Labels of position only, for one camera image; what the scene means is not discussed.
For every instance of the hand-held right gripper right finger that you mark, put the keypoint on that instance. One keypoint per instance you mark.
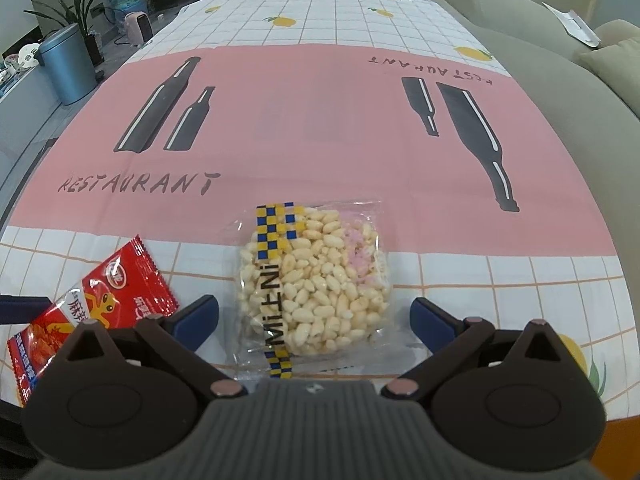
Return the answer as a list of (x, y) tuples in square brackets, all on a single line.
[(432, 320)]

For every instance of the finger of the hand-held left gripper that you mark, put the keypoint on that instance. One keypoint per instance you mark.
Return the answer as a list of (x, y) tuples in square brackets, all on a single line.
[(22, 310)]

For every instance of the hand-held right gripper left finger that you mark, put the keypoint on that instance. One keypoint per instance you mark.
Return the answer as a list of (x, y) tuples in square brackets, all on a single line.
[(197, 317)]

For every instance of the small red snack packet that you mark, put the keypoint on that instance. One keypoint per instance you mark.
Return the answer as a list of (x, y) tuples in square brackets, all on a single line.
[(120, 285)]

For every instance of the puffed rice cake packet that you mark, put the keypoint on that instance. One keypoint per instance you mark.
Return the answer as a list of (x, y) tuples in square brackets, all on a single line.
[(315, 285)]

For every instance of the low grey cabinet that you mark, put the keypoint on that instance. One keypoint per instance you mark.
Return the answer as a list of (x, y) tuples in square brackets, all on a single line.
[(25, 100)]

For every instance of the pink checked tablecloth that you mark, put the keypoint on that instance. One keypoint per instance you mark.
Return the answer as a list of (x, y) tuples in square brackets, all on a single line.
[(320, 110)]

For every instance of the grey-blue trash bin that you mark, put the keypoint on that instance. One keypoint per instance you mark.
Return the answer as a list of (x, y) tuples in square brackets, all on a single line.
[(67, 65)]

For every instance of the white round object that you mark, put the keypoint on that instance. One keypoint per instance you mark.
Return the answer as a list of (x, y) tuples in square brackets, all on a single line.
[(27, 55)]

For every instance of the beige sofa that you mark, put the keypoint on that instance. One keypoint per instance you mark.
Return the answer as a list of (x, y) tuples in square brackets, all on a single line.
[(550, 70)]

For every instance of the small pink heater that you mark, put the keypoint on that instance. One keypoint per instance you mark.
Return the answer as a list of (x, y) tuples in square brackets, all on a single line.
[(137, 25)]

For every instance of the potted green plant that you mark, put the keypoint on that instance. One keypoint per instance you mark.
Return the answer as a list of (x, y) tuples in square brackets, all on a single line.
[(75, 15)]

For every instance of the beige pillow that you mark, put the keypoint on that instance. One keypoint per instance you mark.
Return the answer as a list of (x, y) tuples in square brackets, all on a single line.
[(617, 60)]

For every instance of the white paper sheets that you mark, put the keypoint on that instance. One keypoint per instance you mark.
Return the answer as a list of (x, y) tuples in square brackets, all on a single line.
[(575, 25)]

